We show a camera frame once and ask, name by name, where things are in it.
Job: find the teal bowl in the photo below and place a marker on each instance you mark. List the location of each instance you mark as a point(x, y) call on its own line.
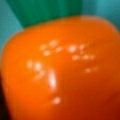
point(10, 20)

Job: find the orange toy carrot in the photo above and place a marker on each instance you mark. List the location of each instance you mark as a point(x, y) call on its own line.
point(67, 69)

